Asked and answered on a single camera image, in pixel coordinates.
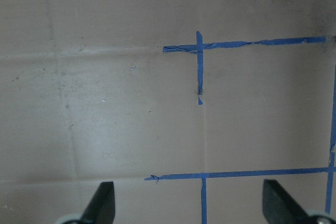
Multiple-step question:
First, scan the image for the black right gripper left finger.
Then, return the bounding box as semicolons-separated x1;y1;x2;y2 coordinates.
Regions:
80;182;116;224

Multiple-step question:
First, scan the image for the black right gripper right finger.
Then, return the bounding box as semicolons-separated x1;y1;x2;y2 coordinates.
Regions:
262;179;315;224

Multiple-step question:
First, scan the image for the brown paper table cover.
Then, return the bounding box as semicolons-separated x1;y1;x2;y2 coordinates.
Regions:
1;0;335;223

